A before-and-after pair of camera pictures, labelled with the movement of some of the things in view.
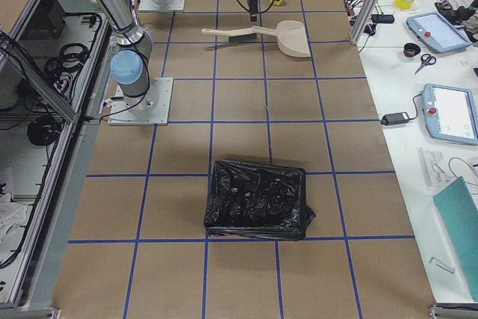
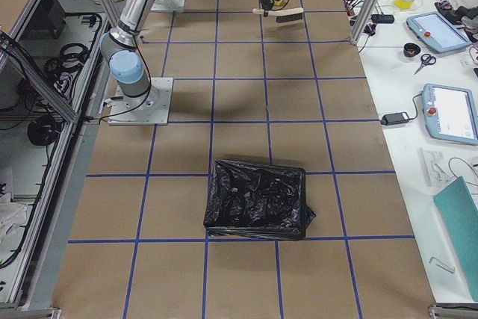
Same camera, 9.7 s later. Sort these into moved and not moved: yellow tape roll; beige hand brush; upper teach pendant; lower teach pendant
Moved: beige hand brush
Not moved: upper teach pendant; lower teach pendant; yellow tape roll
